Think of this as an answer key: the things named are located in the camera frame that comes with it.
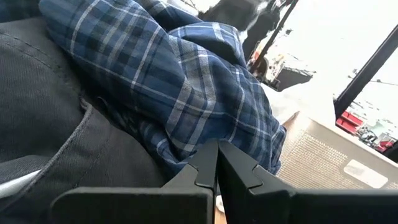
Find black equipment case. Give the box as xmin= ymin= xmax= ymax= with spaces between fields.
xmin=270 ymin=67 xmax=317 ymax=93

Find black aluminium frame post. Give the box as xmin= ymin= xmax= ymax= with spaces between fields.
xmin=333 ymin=24 xmax=398 ymax=119
xmin=382 ymin=141 xmax=398 ymax=164

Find dark grey garment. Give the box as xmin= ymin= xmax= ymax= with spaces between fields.
xmin=0 ymin=17 xmax=169 ymax=224

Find blue plaid shirt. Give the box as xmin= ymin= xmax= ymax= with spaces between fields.
xmin=0 ymin=0 xmax=287 ymax=181

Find red storage bins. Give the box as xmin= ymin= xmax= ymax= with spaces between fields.
xmin=335 ymin=111 xmax=364 ymax=135

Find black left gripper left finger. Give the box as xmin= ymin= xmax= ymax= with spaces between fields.
xmin=51 ymin=138 xmax=218 ymax=224

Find white perforated laundry basket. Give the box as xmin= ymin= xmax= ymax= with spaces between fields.
xmin=275 ymin=111 xmax=398 ymax=190

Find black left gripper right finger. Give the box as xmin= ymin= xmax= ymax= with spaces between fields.
xmin=217 ymin=139 xmax=398 ymax=224

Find thin black frame post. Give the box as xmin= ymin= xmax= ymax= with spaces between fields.
xmin=248 ymin=0 xmax=299 ymax=74

